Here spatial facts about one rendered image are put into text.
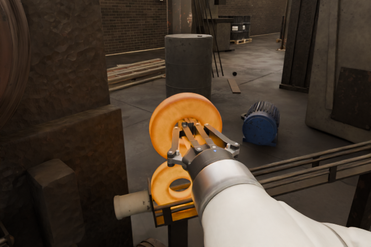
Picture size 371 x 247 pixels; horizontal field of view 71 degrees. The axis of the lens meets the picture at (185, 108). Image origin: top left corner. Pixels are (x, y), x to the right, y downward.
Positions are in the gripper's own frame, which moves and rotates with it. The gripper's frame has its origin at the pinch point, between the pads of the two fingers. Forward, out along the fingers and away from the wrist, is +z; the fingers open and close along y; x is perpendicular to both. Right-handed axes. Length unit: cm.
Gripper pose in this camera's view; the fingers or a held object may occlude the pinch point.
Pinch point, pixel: (186, 122)
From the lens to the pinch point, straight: 55.6
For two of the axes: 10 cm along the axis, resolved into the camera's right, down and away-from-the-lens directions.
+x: 0.1, -9.2, -3.9
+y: 9.7, -0.8, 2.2
